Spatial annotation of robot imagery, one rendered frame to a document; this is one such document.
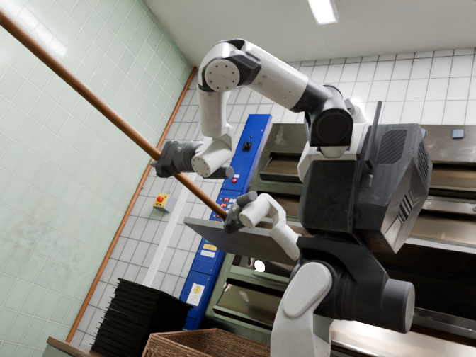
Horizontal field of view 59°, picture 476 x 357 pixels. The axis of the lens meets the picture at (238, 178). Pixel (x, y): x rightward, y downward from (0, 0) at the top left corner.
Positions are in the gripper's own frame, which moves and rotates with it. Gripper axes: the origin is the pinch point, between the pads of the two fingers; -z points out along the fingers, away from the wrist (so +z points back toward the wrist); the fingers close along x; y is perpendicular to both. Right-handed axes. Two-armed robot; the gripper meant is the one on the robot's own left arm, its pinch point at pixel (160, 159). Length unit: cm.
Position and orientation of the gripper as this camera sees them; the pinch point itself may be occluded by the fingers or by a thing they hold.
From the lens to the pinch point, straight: 130.5
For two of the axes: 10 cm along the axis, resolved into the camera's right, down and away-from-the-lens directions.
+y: 5.7, 4.9, 6.6
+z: 7.6, -0.1, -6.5
